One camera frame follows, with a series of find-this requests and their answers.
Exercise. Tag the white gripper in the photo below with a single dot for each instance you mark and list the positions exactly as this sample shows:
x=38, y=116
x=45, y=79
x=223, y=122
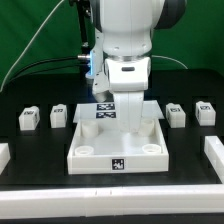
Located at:
x=127, y=82

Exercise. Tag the white square tabletop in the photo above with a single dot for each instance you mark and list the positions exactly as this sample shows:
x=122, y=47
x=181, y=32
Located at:
x=99, y=147

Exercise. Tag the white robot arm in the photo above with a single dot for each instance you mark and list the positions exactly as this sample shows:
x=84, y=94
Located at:
x=123, y=31

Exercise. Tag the white sheet with tags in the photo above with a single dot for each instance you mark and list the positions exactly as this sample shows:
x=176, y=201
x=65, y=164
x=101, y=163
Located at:
x=151, y=109

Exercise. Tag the green backdrop cloth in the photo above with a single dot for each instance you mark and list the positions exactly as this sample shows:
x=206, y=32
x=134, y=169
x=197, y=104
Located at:
x=32, y=30

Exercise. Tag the white right fence piece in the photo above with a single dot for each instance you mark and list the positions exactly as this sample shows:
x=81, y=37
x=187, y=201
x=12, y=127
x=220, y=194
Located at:
x=214, y=150

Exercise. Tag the white fence piece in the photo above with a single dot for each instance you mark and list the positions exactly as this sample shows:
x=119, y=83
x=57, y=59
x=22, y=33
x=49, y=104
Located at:
x=4, y=156
x=214, y=150

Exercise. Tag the white front fence bar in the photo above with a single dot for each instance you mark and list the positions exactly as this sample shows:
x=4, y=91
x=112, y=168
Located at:
x=89, y=202

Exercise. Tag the white left fence piece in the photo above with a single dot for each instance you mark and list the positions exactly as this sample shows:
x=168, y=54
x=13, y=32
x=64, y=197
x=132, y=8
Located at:
x=4, y=156

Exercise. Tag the black camera stand pole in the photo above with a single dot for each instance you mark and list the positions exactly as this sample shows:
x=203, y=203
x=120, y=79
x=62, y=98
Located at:
x=84, y=15

